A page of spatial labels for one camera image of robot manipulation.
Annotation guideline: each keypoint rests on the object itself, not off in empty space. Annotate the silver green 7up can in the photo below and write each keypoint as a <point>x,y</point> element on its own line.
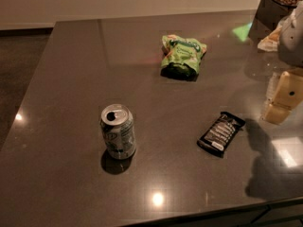
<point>117,125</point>

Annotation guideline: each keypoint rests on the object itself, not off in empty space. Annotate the white snack wrapper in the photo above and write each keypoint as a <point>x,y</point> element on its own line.
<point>270,43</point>

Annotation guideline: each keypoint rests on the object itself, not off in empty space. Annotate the green rice chip bag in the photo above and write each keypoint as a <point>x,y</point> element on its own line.
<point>182,57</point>

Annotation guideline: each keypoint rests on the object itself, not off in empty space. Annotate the black candy bar wrapper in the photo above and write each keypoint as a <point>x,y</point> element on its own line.
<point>218,137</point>

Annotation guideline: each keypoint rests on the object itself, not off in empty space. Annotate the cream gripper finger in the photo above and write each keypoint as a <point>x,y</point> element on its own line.
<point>288,95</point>
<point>272,84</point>

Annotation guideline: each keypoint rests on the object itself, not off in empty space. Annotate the black box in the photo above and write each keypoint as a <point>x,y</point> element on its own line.
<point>267,16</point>

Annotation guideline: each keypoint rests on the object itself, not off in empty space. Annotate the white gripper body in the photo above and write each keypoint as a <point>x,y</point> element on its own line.
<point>292,43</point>

